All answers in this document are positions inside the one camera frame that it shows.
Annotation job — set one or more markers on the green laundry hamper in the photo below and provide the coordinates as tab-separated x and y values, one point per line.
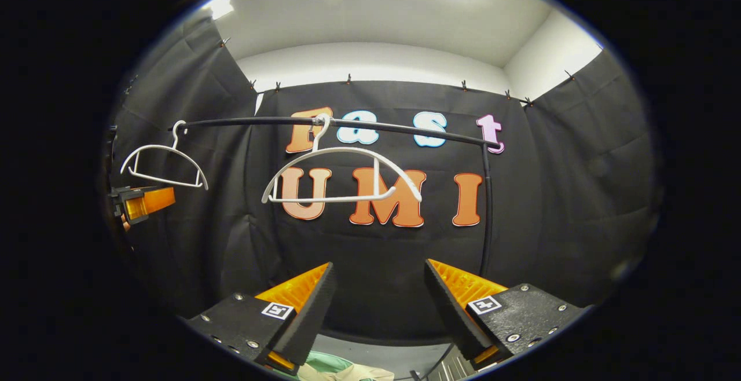
324	361

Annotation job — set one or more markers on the black clothes rail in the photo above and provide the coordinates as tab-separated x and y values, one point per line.
486	207

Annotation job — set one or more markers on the white plastic hanger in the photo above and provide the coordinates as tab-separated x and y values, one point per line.
336	149
169	146

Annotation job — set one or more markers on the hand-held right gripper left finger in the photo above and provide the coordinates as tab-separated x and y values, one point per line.
304	323

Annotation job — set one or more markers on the black backdrop cloth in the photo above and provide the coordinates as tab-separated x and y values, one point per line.
579	196

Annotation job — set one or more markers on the ceiling light panel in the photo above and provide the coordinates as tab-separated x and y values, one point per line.
220	7

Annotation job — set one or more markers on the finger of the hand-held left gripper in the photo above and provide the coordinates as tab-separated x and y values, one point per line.
153	201

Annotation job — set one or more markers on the cream shirt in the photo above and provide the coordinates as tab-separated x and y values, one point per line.
359	374

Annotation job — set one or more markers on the row of black clips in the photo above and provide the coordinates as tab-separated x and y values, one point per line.
348	79

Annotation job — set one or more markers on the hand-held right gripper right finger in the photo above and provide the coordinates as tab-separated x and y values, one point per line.
454	317

